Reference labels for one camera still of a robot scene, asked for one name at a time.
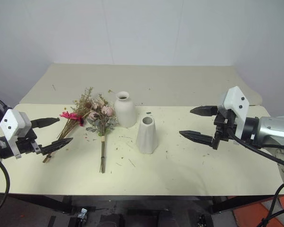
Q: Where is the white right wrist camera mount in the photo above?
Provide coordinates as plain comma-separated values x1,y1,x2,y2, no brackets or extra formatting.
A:
221,86,250,140

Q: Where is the metal caster bracket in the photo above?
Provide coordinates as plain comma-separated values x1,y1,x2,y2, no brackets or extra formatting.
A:
77,208,89,220

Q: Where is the cream table cover sheet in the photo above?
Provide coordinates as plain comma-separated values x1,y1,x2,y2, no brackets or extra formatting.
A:
18,62,263,107
0,103,284,197

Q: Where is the magenta gerbera dried bouquet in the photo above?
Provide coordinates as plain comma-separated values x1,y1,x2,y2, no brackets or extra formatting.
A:
43,87,95,164

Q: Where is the black lower body cable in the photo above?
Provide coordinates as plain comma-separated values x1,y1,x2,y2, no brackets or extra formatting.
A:
262,183,284,227

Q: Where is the orange floor mat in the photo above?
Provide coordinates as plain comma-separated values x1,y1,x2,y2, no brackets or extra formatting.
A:
226,195,284,227

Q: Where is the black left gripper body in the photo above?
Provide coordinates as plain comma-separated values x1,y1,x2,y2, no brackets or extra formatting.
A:
14,129,42,156

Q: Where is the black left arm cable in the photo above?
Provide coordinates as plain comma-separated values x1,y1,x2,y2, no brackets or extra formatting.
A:
0,94,13,215

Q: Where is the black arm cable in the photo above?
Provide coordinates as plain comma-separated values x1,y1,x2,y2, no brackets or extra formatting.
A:
226,130,284,170
0,94,13,215

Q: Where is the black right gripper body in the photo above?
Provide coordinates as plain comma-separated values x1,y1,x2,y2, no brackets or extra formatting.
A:
213,108,238,143

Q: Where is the pink rose dried bouquet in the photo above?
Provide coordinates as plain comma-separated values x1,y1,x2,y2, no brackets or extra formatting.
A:
85,93,119,174

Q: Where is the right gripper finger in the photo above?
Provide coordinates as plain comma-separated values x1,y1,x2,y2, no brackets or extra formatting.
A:
178,130,220,150
189,105,219,117

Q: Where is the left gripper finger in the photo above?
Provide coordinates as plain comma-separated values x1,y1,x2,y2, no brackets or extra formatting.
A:
39,137,74,156
29,117,61,130

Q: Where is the black table frame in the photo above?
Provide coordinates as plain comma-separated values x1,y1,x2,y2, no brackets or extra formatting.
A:
0,192,284,215

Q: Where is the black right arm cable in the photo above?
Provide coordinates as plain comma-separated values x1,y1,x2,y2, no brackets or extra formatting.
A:
226,130,284,170

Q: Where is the round white bottle vase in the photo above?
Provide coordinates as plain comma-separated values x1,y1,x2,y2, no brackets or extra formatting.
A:
114,91,137,129

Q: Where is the tapered white faceted vase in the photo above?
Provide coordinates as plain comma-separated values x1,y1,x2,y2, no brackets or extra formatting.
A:
135,116,160,155

